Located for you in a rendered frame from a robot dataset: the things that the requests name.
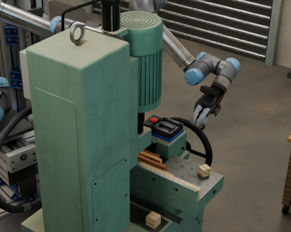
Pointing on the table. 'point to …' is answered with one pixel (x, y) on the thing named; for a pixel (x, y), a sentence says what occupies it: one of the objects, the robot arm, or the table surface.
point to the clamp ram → (152, 146)
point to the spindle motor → (145, 55)
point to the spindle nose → (140, 122)
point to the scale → (161, 175)
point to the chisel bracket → (144, 139)
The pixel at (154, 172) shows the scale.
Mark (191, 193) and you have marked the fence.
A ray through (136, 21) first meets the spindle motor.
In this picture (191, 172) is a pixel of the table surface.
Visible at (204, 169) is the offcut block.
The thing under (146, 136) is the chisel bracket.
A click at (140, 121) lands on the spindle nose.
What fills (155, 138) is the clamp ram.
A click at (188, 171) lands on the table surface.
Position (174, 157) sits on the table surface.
